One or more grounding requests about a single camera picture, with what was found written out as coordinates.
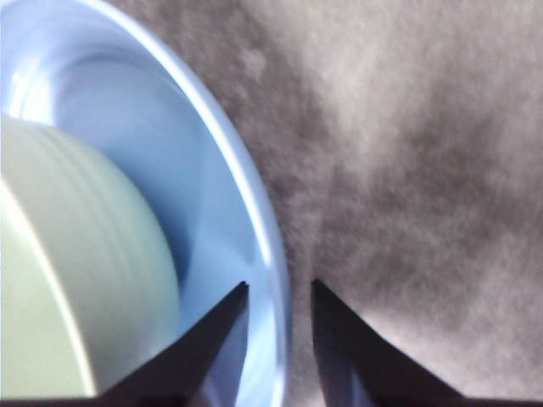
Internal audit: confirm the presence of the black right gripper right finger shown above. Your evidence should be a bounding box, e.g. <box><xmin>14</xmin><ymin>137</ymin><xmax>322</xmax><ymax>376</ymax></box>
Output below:
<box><xmin>311</xmin><ymin>278</ymin><xmax>468</xmax><ymax>407</ymax></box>

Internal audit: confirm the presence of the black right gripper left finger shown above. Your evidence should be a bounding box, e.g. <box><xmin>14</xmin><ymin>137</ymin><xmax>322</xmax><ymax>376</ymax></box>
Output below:
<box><xmin>95</xmin><ymin>282</ymin><xmax>250</xmax><ymax>407</ymax></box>

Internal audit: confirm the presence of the green ribbed bowl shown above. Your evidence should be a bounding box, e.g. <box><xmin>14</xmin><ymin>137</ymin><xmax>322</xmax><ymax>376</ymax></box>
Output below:
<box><xmin>0</xmin><ymin>116</ymin><xmax>183</xmax><ymax>402</ymax></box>

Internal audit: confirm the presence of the blue round plate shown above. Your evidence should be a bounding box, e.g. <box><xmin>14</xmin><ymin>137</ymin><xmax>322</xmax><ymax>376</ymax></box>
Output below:
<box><xmin>0</xmin><ymin>0</ymin><xmax>294</xmax><ymax>407</ymax></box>

